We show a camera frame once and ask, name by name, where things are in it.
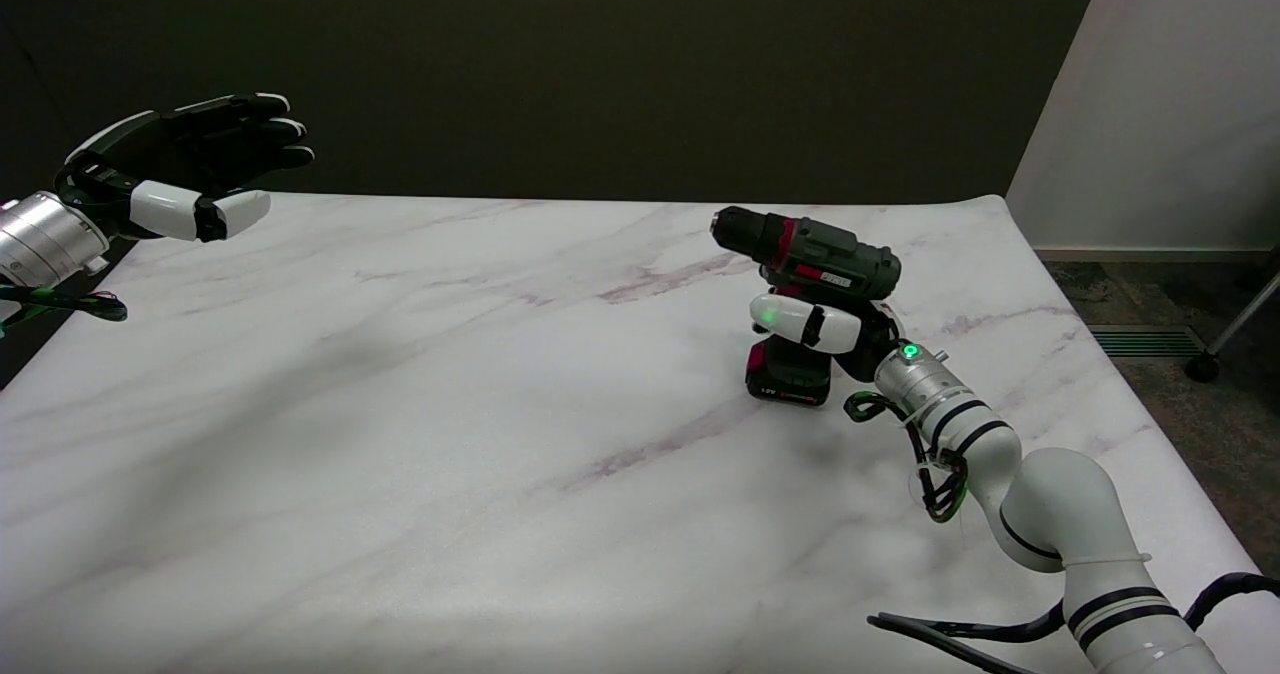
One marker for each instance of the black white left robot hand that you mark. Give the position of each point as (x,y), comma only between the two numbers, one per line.
(180,169)

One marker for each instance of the white marble pattern table cover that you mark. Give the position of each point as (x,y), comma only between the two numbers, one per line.
(400,454)

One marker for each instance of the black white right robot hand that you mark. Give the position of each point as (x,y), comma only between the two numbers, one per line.
(800,322)

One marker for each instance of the grey chair leg with caster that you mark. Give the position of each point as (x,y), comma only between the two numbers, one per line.
(1235,329)

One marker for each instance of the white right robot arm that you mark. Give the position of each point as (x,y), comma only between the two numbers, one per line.
(1060,514)

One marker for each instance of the striped floor vent grille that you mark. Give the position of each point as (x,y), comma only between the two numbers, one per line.
(1145,342)

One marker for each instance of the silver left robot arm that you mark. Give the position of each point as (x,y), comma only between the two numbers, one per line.
(40,239)

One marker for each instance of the dark green red power screwdriver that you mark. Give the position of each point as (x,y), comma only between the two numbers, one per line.
(820,254)

